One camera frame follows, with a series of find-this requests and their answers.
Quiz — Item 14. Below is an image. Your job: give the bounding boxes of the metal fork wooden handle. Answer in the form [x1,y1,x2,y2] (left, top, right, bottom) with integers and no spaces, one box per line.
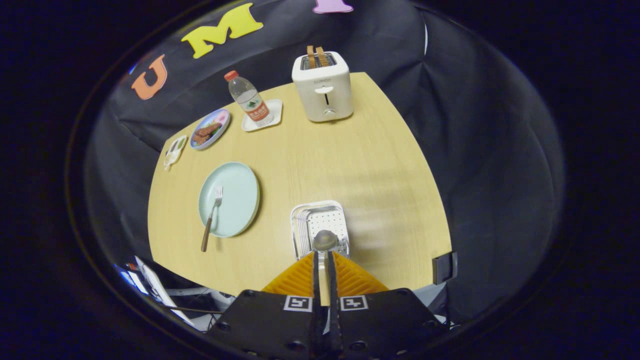
[201,186,224,253]

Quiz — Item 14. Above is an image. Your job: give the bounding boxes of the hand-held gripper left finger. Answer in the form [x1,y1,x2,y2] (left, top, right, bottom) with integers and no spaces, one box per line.
[206,251,325,360]

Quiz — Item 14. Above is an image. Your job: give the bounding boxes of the light green plate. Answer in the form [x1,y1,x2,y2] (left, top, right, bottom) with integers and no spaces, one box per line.
[198,161,261,238]

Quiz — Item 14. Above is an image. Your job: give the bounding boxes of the small white printed dish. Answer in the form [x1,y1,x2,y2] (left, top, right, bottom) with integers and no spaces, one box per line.
[163,135,188,172]

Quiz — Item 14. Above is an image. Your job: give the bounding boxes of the patterned plate with food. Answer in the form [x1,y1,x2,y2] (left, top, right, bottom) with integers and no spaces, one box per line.
[189,108,231,151]

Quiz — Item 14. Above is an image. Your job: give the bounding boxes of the perforated metal tray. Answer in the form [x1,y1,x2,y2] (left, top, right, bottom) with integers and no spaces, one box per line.
[290,200,350,261]

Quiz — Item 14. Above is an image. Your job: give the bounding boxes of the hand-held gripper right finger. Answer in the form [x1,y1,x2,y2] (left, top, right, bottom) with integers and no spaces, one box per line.
[326,251,449,360]

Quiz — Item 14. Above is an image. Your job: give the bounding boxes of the white toaster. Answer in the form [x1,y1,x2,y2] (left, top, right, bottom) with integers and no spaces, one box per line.
[292,50,355,123]

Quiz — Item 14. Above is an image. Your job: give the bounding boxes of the metal spoon wooden handle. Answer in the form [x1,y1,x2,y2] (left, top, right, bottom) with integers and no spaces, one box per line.
[313,229,339,306]

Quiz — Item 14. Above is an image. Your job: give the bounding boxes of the black table edge clamp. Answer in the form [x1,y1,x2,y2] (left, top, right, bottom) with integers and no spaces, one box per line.
[432,251,458,286]

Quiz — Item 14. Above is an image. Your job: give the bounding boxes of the white square coaster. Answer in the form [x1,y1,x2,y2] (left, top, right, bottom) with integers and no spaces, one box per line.
[241,99,283,132]

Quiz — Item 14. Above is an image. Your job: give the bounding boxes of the white equipment frame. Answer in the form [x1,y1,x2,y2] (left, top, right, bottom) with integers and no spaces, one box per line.
[134,256,196,327]

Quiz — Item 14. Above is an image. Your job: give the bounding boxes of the clear water bottle red cap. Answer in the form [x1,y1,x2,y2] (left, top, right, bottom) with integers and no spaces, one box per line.
[224,70,274,128]

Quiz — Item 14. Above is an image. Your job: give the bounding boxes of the black backdrop cloth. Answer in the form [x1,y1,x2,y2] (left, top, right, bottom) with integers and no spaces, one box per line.
[82,0,566,326]

